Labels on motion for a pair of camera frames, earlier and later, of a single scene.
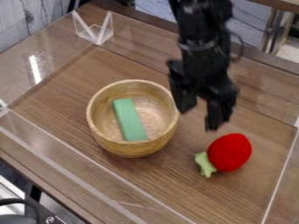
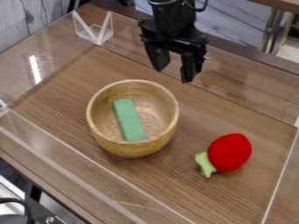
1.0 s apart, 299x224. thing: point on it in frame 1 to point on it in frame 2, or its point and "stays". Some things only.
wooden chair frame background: x=279 y=24 stays
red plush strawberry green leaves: x=228 y=152 stays
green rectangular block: x=130 y=120 stays
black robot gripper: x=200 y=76 to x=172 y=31
